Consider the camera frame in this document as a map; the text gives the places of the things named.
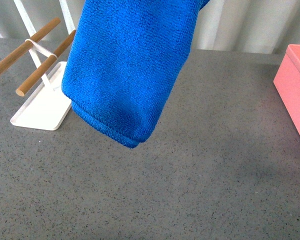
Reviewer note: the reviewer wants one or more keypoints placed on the blue microfiber cloth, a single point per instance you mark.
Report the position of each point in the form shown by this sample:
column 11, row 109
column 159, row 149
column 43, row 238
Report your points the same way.
column 124, row 61

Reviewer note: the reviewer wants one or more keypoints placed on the white rack with wooden bars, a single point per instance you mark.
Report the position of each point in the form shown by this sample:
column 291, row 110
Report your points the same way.
column 47, row 106

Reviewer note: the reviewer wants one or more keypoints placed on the white pleated curtain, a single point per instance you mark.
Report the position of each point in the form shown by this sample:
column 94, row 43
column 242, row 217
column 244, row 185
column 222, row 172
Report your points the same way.
column 250, row 26

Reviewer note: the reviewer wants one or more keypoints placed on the pink plastic box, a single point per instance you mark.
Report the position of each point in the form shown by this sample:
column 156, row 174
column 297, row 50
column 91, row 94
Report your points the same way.
column 287, row 82

